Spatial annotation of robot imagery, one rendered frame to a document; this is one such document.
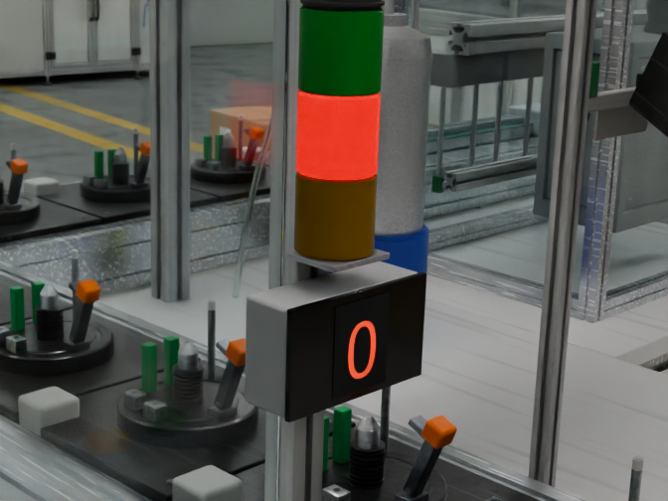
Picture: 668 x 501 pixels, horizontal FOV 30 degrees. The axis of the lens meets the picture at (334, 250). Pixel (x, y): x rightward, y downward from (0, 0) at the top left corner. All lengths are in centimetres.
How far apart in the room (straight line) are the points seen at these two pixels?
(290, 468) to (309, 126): 23
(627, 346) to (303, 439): 109
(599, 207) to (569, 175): 79
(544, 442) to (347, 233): 50
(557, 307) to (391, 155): 66
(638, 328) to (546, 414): 78
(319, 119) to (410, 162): 104
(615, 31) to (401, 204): 40
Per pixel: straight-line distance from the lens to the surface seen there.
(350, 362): 77
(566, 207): 113
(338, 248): 75
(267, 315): 74
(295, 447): 83
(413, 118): 176
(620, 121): 121
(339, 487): 105
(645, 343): 189
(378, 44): 74
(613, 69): 188
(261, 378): 76
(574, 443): 152
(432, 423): 101
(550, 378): 118
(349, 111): 73
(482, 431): 153
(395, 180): 177
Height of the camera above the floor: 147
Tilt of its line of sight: 16 degrees down
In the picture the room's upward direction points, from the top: 2 degrees clockwise
